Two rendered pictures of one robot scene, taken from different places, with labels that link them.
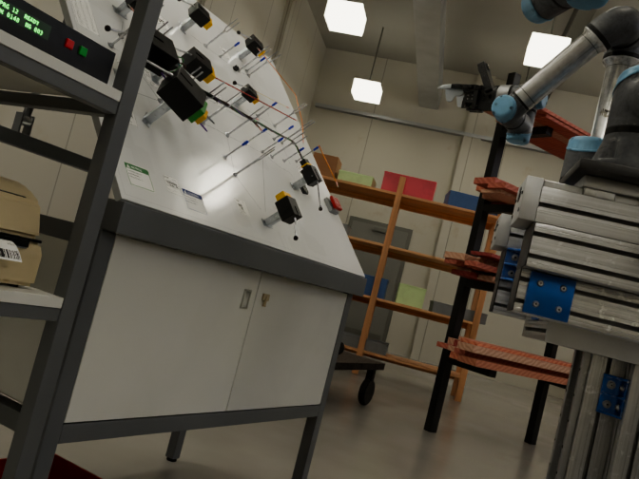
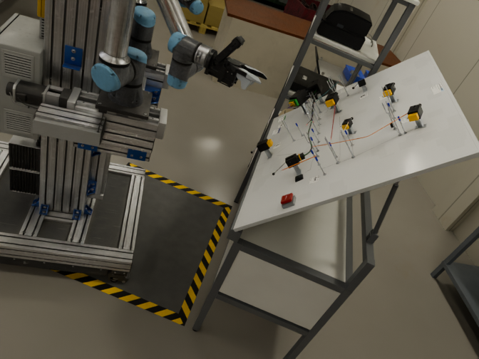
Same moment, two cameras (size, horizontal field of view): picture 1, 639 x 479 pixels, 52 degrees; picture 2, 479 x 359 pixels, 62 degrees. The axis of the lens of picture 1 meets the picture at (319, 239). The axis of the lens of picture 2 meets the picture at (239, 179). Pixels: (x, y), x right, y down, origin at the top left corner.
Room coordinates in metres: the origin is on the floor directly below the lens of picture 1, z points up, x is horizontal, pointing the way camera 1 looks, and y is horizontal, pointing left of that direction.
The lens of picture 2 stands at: (3.41, -0.92, 2.11)
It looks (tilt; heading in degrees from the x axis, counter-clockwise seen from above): 36 degrees down; 149
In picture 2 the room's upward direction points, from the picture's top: 23 degrees clockwise
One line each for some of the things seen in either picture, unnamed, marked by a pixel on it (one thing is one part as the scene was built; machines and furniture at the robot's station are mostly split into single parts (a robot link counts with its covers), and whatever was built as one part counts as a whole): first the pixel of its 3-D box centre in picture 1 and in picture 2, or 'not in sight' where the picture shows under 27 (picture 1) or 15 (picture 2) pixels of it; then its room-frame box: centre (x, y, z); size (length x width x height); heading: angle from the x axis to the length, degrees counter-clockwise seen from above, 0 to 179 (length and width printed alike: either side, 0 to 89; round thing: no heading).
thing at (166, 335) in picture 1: (176, 335); not in sight; (1.59, 0.28, 0.60); 0.55 x 0.02 x 0.39; 150
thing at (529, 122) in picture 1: (518, 124); (181, 70); (2.05, -0.53, 1.46); 0.11 x 0.08 x 0.11; 143
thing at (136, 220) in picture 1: (269, 260); (258, 168); (1.81, 0.12, 0.83); 1.18 x 0.05 x 0.06; 150
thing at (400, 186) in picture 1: (382, 273); not in sight; (7.23, -0.78, 1.12); 2.37 x 0.63 x 2.24; 80
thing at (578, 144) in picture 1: (587, 160); (130, 64); (1.81, -0.68, 1.33); 0.13 x 0.12 x 0.14; 143
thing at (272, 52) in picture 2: not in sight; (304, 62); (-1.02, 1.91, 0.41); 2.43 x 0.78 x 0.83; 79
